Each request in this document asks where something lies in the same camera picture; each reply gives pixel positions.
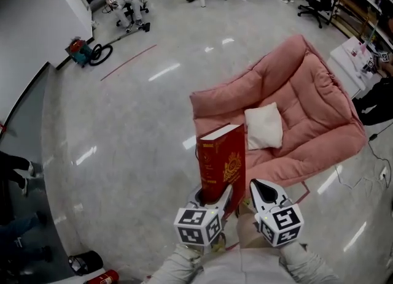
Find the black waste bin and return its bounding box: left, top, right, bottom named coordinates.
left=68, top=250, right=104, bottom=277

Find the person's own torso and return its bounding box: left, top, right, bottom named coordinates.
left=199, top=241, right=292, bottom=284

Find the black vacuum hose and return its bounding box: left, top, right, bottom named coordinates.
left=88, top=43, right=114, bottom=67

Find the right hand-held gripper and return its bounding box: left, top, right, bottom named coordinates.
left=249, top=178, right=305, bottom=248

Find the black office chair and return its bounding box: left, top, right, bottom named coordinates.
left=115, top=0, right=150, bottom=28

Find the person's right forearm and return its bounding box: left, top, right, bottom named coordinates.
left=278, top=241, right=338, bottom=284

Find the black cable with adapter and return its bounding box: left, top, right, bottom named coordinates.
left=367, top=123, right=393, bottom=185

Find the white low table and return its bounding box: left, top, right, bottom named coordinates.
left=327, top=36, right=380, bottom=99

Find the pink cushioned lounge chair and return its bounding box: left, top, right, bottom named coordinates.
left=189, top=34, right=368, bottom=189

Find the vacuum wand with floor nozzle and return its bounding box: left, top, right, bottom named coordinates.
left=107, top=22, right=151, bottom=46

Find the white cushion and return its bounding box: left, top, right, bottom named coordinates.
left=244, top=102, right=283, bottom=151

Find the white floor cable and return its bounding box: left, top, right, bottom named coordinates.
left=334, top=159, right=388, bottom=190

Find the red hardcover book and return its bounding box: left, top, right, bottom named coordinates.
left=196, top=122, right=246, bottom=216

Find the red fire extinguisher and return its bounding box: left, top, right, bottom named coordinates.
left=85, top=269, right=120, bottom=284

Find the person's left forearm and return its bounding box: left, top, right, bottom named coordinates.
left=152, top=244, right=205, bottom=284

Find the person's own leg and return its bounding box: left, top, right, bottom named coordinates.
left=211, top=210, right=262, bottom=253

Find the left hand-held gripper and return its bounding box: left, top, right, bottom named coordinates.
left=173, top=183, right=233, bottom=248

